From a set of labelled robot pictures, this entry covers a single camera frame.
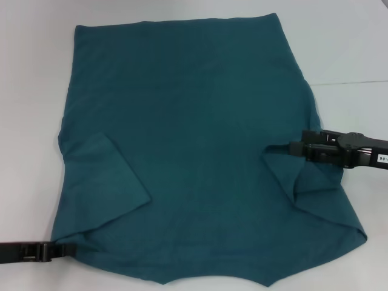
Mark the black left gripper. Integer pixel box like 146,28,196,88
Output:
0,241,77,264

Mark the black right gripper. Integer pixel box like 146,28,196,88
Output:
289,130,388,170

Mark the teal blue shirt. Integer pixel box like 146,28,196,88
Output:
50,12,368,288

